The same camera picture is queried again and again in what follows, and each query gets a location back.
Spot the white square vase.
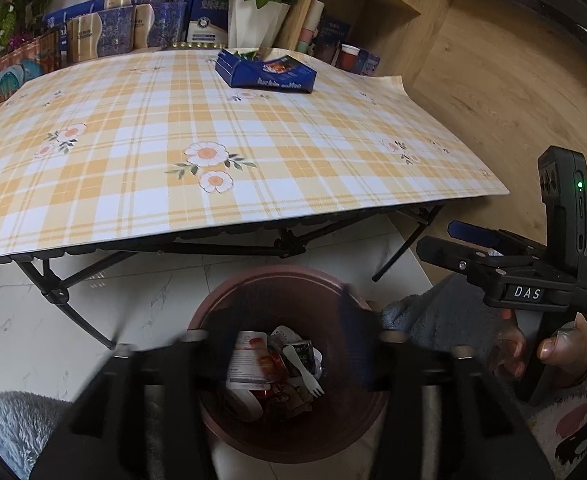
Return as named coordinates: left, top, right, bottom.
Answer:
left=227, top=0, right=291, bottom=50

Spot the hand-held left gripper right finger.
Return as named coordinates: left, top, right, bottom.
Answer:
left=341, top=285, right=557, bottom=480

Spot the yellow checked floral tablecloth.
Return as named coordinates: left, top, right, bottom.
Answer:
left=0, top=47, right=511, bottom=263

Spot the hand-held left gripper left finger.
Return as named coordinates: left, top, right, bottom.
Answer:
left=28, top=327, right=224, bottom=480

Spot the long dark blue carton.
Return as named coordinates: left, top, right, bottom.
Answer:
left=43, top=2, right=106, bottom=28

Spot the person's right hand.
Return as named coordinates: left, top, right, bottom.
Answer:
left=491, top=307, right=587, bottom=390

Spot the dark blue printed box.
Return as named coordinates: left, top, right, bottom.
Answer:
left=318, top=17, right=354, bottom=46

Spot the pink blossom flower arrangement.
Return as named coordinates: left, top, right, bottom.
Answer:
left=0, top=0, right=99, bottom=56

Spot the black folding table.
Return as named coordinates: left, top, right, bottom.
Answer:
left=0, top=202, right=444, bottom=351

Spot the white plastic fork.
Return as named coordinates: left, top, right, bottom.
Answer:
left=280, top=345, right=324, bottom=398

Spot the blue cardboard box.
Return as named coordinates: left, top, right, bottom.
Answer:
left=215, top=49, right=318, bottom=95

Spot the stack of pastel cups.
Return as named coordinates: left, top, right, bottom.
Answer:
left=298, top=0, right=324, bottom=53

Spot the white orange printed paper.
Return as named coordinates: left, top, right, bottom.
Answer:
left=227, top=331, right=269, bottom=391

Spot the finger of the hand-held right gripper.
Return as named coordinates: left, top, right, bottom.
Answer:
left=448, top=220, right=539, bottom=257
left=416, top=236, right=494, bottom=282

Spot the pink teal decorated basket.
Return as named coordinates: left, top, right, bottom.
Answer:
left=0, top=27, right=69, bottom=101

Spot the dark foil wrapper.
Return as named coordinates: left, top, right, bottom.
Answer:
left=293, top=339, right=324, bottom=366

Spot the white paper cup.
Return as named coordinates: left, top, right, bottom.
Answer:
left=223, top=387, right=265, bottom=423

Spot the blue white milk carton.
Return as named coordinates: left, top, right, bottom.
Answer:
left=187, top=0, right=231, bottom=43

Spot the wooden shelf unit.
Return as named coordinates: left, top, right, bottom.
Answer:
left=273, top=0, right=449, bottom=77

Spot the brown plastic trash bin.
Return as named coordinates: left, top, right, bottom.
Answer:
left=186, top=266, right=391, bottom=463

